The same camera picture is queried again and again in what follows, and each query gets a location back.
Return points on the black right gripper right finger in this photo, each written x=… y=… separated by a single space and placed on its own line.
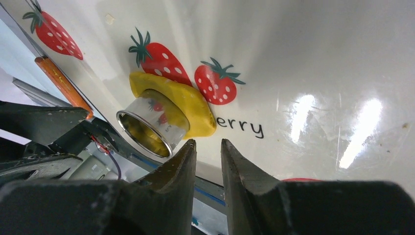
x=259 y=204

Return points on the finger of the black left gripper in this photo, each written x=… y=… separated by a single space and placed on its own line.
x=43 y=125
x=37 y=167

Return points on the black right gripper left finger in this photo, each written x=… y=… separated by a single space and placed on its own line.
x=160 y=203

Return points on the yellow dough piece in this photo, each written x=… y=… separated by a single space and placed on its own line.
x=188 y=99

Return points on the white strawberry rectangular tray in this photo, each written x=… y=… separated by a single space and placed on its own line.
x=325 y=89

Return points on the aluminium frame rail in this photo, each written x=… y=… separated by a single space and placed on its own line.
x=38 y=96

